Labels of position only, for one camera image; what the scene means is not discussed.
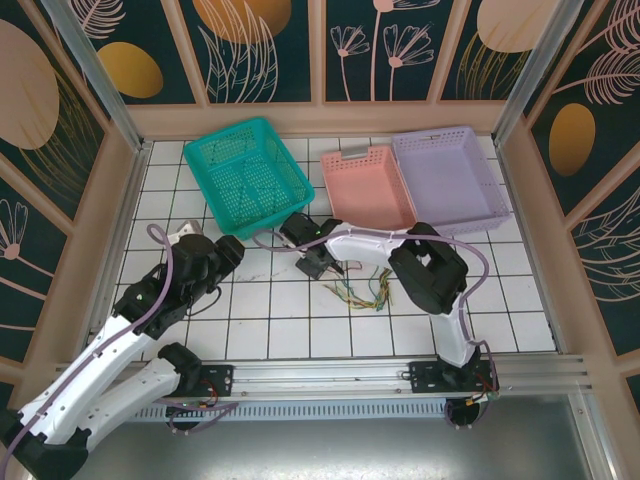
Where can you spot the teal perforated plastic basket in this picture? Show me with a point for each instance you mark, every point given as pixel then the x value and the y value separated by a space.
pixel 250 185

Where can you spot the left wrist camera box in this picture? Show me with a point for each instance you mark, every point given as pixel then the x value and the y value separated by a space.
pixel 190 229

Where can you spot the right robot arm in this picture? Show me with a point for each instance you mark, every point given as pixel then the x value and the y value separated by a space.
pixel 430 270

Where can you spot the aluminium mounting rail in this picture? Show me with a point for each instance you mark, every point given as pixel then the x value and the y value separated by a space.
pixel 320 372

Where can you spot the aluminium corner post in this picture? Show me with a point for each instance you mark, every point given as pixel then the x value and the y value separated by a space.
pixel 105 85
pixel 532 75

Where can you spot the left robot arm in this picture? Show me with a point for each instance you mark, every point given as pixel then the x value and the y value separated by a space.
pixel 125 392

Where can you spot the lavender perforated plastic basket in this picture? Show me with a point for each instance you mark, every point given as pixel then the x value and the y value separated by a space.
pixel 445 175

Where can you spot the pink perforated plastic basket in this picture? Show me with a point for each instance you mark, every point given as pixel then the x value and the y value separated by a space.
pixel 365 190

